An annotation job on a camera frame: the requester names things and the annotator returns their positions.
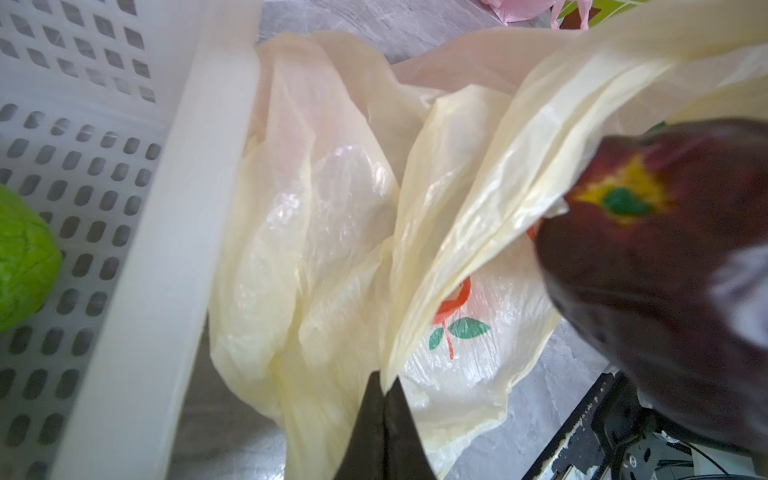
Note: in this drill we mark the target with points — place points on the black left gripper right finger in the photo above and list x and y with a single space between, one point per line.
404 456

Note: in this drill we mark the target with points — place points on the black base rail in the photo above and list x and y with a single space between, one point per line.
575 444

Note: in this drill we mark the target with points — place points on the yellow orange-print plastic bag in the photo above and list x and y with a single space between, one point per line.
380 215

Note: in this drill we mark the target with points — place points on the white perforated plastic basket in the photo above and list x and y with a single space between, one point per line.
121 126

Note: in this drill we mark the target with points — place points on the pink apple-print plastic bag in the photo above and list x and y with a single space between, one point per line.
514 11

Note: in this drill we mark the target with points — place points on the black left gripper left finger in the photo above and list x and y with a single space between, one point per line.
364 458

